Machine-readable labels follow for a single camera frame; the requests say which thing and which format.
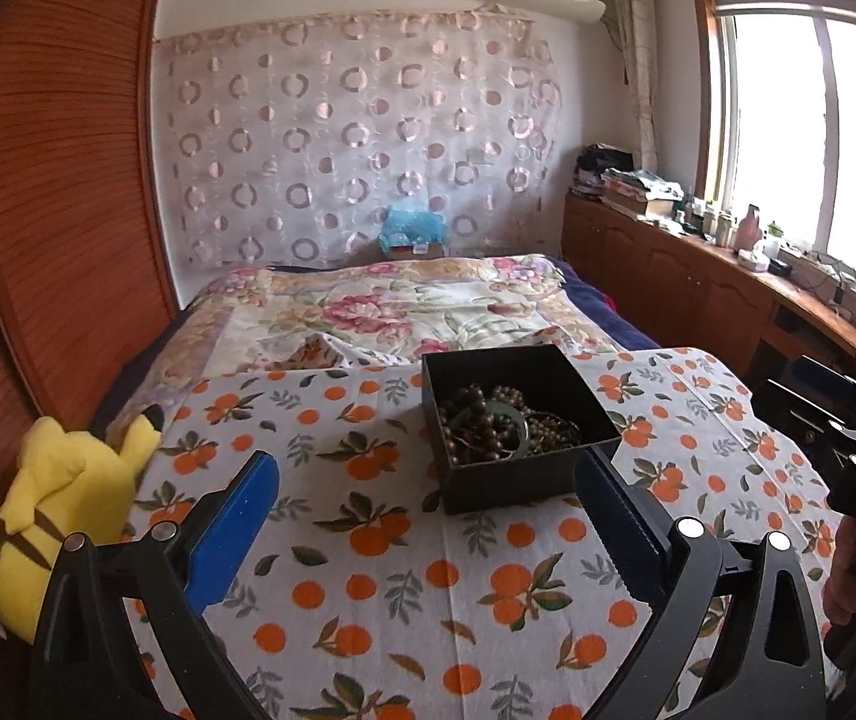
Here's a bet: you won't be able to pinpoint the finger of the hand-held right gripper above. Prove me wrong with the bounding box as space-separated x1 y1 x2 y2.
752 379 856 458
786 355 856 428

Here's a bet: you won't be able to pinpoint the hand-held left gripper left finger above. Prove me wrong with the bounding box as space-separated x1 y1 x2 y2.
29 450 280 720

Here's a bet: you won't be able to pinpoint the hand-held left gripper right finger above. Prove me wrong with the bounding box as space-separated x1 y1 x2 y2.
575 446 828 720

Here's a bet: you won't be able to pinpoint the black box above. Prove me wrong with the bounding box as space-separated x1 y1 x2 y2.
420 343 622 515

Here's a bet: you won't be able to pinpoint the green jade bangle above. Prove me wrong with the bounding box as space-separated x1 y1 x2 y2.
449 403 532 460

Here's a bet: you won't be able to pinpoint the brown wooden bead bracelet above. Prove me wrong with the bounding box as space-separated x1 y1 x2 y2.
437 382 582 458

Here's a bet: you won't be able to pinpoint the orange fruit print cloth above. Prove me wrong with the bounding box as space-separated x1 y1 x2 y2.
122 345 845 720

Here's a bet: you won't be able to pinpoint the pink bottle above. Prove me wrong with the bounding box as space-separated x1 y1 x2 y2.
735 204 764 248

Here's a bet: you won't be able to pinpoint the wooden side cabinet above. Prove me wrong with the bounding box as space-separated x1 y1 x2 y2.
563 195 856 406

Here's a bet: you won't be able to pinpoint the yellow plush toy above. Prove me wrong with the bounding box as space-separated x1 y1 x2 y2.
0 405 164 646

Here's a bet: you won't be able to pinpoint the dark blue bed sheet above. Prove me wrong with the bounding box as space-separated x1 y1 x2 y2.
548 255 663 355

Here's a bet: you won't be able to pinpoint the window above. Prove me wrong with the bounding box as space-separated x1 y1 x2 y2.
690 0 856 301

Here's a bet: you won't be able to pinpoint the pile of books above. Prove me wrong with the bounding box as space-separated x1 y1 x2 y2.
570 142 687 222

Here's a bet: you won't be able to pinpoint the floral blanket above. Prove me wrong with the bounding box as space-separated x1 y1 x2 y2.
109 253 627 436

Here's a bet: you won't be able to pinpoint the small cardboard box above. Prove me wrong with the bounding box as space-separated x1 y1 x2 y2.
377 240 445 262

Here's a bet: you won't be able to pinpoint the tied white window curtain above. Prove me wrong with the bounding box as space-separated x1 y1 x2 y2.
609 0 661 175

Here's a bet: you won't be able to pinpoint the tangled cables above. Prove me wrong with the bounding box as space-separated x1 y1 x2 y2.
795 255 856 317

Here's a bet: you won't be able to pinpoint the circle pattern wall curtain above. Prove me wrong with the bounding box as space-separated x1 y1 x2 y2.
152 6 562 272

